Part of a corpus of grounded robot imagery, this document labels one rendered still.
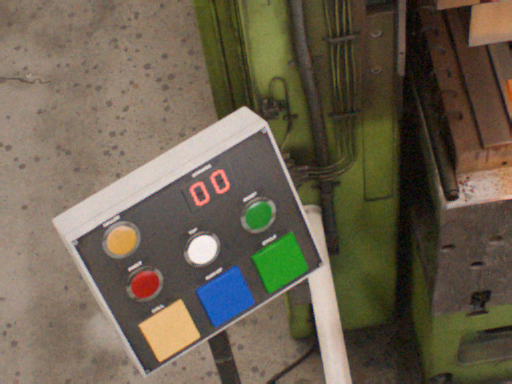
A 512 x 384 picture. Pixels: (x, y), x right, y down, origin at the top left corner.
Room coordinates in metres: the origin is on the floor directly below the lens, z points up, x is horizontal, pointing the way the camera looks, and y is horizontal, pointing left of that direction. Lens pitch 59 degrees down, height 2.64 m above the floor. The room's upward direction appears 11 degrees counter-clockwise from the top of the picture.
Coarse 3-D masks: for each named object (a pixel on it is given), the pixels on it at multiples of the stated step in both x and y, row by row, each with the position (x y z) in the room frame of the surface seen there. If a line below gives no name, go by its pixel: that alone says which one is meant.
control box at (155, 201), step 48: (192, 144) 0.97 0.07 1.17; (240, 144) 0.94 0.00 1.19; (144, 192) 0.89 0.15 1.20; (240, 192) 0.90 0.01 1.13; (288, 192) 0.90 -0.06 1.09; (96, 240) 0.83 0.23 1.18; (144, 240) 0.84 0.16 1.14; (192, 240) 0.84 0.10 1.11; (240, 240) 0.85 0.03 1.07; (96, 288) 0.79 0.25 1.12; (192, 288) 0.80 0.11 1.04; (288, 288) 0.81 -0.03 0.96; (144, 336) 0.75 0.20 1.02
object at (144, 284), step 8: (144, 272) 0.81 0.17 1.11; (152, 272) 0.81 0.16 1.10; (136, 280) 0.80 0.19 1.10; (144, 280) 0.80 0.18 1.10; (152, 280) 0.80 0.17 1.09; (136, 288) 0.79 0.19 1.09; (144, 288) 0.79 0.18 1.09; (152, 288) 0.79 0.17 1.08; (136, 296) 0.78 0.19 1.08; (144, 296) 0.78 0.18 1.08
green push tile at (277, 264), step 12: (288, 240) 0.85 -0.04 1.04; (264, 252) 0.84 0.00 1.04; (276, 252) 0.84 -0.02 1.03; (288, 252) 0.84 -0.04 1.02; (300, 252) 0.84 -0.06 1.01; (264, 264) 0.83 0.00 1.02; (276, 264) 0.83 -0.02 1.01; (288, 264) 0.83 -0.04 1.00; (300, 264) 0.83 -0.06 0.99; (264, 276) 0.81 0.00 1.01; (276, 276) 0.81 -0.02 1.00; (288, 276) 0.82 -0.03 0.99; (276, 288) 0.80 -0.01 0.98
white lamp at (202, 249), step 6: (198, 240) 0.84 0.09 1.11; (204, 240) 0.84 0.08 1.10; (210, 240) 0.84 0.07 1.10; (192, 246) 0.84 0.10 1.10; (198, 246) 0.84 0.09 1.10; (204, 246) 0.84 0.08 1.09; (210, 246) 0.84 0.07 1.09; (192, 252) 0.83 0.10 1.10; (198, 252) 0.83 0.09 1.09; (204, 252) 0.83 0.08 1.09; (210, 252) 0.83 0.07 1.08; (192, 258) 0.83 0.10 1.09; (198, 258) 0.83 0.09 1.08; (204, 258) 0.83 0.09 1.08; (210, 258) 0.83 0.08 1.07
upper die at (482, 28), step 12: (480, 0) 0.99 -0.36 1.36; (504, 0) 0.98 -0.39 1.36; (468, 12) 0.99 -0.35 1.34; (480, 12) 0.98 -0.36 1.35; (492, 12) 0.98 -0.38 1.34; (504, 12) 0.98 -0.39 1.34; (468, 24) 0.99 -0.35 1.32; (480, 24) 0.98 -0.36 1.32; (492, 24) 0.98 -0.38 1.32; (504, 24) 0.98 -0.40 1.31; (468, 36) 0.98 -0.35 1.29; (480, 36) 0.98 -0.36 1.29; (492, 36) 0.98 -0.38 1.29; (504, 36) 0.98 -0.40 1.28
